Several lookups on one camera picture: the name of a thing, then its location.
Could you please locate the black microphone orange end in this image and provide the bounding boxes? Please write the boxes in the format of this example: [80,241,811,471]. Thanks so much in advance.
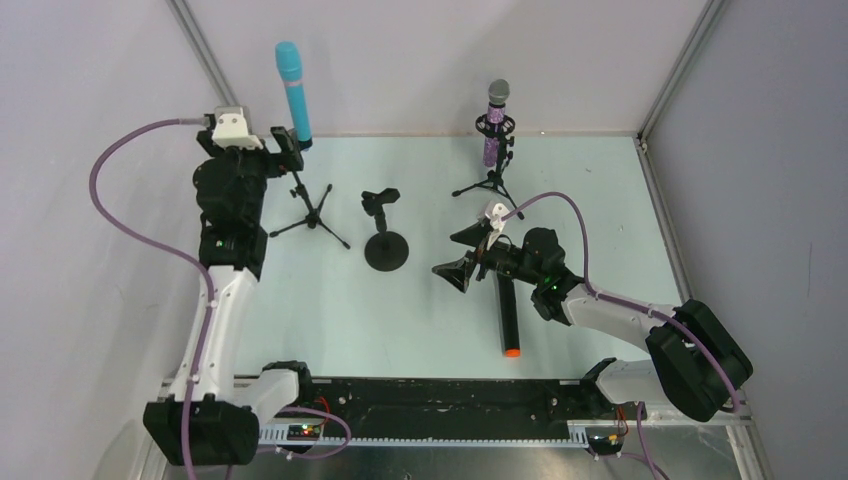
[496,275,521,358]

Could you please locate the black small tripod stand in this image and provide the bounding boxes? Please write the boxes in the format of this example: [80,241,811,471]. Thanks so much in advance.
[268,171,351,250]

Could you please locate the black round-base mic stand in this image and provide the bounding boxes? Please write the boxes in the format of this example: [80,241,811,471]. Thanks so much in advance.
[361,188,409,272]

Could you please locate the turquoise microphone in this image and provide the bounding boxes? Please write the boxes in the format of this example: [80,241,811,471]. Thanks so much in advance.
[275,41,313,150]

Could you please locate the black tripod shock-mount stand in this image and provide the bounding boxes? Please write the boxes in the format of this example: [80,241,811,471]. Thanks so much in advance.
[451,114,517,208]

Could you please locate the purple glitter microphone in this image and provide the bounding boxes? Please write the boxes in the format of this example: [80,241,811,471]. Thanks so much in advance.
[483,79,510,169]

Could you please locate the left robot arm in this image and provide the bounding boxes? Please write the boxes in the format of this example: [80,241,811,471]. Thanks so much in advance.
[143,127,309,467]

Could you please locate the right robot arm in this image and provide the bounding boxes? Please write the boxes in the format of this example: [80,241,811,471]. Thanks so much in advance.
[432,223,754,422]

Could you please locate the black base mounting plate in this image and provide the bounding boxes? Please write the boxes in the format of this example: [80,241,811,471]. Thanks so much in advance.
[295,378,638,443]

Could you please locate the right circuit board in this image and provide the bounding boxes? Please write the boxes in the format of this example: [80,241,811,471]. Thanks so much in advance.
[586,434,623,458]

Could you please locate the circuit board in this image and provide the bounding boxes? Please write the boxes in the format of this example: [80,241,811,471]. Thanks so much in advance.
[285,424,323,443]
[586,434,623,458]

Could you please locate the left circuit board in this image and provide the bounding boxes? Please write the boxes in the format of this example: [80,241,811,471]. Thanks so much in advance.
[285,424,323,443]

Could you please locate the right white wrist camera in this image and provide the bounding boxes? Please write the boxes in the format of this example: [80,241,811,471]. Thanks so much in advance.
[479,200,511,250]

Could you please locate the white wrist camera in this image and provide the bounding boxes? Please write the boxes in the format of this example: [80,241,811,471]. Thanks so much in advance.
[210,106,264,150]
[479,200,511,250]

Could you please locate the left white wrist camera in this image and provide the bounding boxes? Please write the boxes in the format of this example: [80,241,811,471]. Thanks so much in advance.
[210,106,264,150]

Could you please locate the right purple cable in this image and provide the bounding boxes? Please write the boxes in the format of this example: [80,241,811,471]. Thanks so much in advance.
[500,191,743,415]

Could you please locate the purple cable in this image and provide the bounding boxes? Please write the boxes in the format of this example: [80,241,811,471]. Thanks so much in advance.
[88,117,217,480]
[500,191,743,415]

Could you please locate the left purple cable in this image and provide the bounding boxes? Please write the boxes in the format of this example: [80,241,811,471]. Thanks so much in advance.
[88,117,217,480]

